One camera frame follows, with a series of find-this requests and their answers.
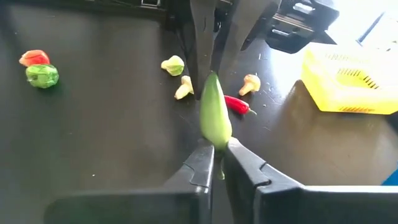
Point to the orange toy mushroom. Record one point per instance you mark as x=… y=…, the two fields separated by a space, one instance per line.
x=34 y=58

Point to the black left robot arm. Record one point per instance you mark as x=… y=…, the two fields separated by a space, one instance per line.
x=298 y=37

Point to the pale green toy mushroom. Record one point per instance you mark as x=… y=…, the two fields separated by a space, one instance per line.
x=173 y=65

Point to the white toy mushroom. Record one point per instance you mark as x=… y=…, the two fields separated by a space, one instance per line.
x=183 y=88

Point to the tan toy mushroom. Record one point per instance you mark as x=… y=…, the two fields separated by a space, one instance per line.
x=250 y=83

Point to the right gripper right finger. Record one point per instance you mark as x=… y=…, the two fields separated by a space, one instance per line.
x=311 y=205

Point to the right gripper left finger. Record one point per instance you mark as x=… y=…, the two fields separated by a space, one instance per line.
x=124 y=205

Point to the green toy bell pepper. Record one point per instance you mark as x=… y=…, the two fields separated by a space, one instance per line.
x=42 y=76

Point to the yellow plastic basket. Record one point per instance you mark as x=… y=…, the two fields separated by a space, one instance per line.
x=342 y=93

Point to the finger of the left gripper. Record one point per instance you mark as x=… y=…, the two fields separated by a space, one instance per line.
x=239 y=28
x=203 y=37

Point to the green toy chili pepper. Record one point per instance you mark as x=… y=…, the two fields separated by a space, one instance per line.
x=214 y=115

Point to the red toy chili pepper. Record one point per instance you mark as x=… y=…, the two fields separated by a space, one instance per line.
x=236 y=104

